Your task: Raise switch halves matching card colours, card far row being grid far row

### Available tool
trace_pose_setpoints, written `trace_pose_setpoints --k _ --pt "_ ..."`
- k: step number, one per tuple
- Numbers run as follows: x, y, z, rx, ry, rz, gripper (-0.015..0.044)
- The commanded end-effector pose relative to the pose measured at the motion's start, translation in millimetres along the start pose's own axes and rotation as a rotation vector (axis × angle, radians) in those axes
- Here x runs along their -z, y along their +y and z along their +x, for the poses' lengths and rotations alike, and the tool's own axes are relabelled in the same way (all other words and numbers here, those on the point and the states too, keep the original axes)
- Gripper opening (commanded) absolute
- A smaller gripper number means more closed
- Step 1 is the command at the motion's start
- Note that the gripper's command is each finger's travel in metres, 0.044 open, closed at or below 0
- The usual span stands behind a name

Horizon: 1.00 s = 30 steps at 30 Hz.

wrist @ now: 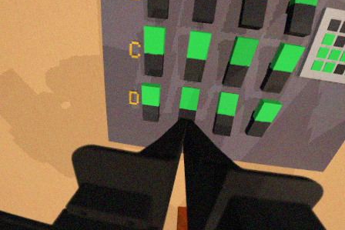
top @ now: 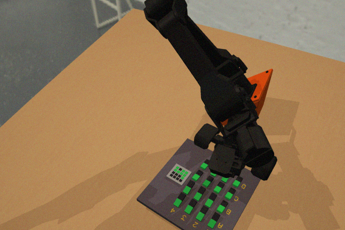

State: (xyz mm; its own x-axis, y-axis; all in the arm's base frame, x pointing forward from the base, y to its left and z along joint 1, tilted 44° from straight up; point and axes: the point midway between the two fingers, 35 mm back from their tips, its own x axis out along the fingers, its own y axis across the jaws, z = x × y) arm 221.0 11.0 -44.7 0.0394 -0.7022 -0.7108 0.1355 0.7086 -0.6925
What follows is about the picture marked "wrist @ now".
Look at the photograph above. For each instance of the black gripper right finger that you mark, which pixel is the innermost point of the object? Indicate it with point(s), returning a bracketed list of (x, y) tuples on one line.
[(212, 178)]

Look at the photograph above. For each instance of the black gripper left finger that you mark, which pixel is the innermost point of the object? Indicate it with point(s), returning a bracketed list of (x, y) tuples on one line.
[(150, 171)]

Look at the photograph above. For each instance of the grey switch panel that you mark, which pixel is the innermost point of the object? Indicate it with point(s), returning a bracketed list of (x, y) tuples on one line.
[(263, 79)]

